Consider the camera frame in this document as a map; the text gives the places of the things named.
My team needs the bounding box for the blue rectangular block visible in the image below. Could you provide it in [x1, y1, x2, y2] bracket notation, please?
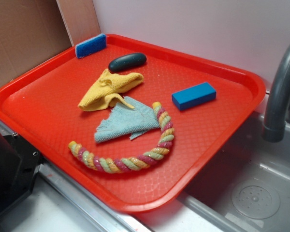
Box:
[172, 82, 217, 111]

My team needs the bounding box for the light blue cloth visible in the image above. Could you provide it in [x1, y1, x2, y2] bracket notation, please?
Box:
[94, 97, 160, 143]

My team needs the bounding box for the yellow cloth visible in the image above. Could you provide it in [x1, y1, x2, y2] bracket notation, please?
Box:
[78, 69, 144, 112]

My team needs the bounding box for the dark green oval soap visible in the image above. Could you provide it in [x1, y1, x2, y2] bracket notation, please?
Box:
[108, 53, 147, 72]

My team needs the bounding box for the blue scrubbing sponge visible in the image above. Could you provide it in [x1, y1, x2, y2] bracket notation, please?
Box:
[75, 33, 107, 58]

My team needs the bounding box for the red plastic tray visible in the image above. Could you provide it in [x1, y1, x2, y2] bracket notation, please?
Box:
[0, 35, 265, 213]

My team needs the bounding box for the grey plastic sink basin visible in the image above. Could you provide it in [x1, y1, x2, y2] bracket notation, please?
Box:
[179, 113, 290, 232]

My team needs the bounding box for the grey sink faucet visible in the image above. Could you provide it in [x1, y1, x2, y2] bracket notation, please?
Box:
[262, 45, 290, 143]

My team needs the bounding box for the sink drain cover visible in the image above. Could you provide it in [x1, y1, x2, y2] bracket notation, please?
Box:
[231, 180, 280, 219]

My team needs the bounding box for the brown cardboard panel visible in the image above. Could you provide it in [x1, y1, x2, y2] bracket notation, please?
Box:
[0, 0, 101, 87]

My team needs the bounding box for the multicolour twisted rope toy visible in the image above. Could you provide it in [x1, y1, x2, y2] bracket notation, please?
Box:
[68, 101, 175, 174]

